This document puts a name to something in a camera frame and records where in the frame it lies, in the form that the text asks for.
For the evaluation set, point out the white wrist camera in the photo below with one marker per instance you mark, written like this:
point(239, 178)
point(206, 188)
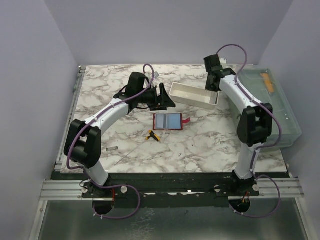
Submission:
point(155, 75)
point(223, 61)

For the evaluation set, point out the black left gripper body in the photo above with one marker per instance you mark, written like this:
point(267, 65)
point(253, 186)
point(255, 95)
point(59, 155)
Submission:
point(149, 97)

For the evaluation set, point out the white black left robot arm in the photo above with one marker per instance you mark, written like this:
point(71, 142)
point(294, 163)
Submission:
point(84, 139)

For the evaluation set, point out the small metal bar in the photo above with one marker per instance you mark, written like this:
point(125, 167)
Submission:
point(112, 148)

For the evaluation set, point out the white rectangular plastic tray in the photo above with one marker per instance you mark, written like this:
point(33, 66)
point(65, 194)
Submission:
point(193, 96)

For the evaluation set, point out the yellow black T-handle hex key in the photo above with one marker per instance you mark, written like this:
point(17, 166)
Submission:
point(151, 135)

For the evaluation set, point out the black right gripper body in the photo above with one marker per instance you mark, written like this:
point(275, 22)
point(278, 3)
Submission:
point(210, 87)

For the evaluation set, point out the clear plastic storage box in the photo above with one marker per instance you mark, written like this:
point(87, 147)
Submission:
point(251, 78)

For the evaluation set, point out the red card holder wallet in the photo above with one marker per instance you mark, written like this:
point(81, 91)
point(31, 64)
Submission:
point(169, 122)

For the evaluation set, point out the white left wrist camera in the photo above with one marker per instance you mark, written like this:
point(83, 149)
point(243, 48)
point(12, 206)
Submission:
point(155, 75)

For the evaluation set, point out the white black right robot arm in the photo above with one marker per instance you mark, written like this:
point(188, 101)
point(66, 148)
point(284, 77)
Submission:
point(255, 122)

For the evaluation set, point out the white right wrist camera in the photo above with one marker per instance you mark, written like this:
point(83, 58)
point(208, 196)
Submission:
point(223, 61)

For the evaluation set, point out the orange tool in box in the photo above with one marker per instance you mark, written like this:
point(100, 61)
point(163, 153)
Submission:
point(268, 83)

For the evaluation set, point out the black aluminium mounting rail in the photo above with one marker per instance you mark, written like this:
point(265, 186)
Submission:
point(169, 190)

